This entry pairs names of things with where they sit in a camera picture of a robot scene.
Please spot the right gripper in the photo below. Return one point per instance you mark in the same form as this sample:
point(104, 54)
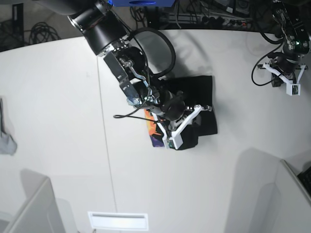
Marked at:
point(184, 112)

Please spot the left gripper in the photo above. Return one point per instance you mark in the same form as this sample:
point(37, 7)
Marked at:
point(288, 71)

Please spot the black T-shirt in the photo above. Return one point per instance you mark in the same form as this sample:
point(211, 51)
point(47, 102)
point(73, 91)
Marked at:
point(197, 83)

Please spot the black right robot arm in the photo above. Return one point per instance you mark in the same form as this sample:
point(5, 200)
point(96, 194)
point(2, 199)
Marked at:
point(109, 38)

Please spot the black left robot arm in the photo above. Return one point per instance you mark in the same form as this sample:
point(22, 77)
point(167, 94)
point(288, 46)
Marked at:
point(294, 42)

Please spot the white power strip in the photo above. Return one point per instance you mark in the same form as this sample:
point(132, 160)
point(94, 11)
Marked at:
point(200, 19)

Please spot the black keyboard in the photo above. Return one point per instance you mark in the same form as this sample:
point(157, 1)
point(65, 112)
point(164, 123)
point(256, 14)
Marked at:
point(305, 178)

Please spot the blue box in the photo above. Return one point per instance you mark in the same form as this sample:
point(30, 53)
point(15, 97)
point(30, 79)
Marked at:
point(147, 3)

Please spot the white right partition panel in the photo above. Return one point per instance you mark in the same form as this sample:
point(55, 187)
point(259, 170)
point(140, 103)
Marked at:
point(283, 206)

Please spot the white partition panel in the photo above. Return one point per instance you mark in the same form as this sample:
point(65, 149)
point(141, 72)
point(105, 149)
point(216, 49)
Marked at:
point(283, 206)
point(38, 214)

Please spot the white left partition panel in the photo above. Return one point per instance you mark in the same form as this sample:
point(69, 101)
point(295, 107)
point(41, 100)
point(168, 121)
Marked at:
point(38, 214)

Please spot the grey cloth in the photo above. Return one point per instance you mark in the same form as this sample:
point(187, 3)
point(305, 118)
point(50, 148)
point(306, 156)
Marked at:
point(7, 144)

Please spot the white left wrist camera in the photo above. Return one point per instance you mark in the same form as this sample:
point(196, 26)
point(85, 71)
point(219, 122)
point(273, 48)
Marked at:
point(293, 89)

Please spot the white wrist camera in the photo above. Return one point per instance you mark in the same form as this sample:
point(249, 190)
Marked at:
point(293, 89)
point(172, 142)

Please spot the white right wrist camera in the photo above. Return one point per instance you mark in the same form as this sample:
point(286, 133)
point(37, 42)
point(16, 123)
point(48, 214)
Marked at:
point(172, 142)

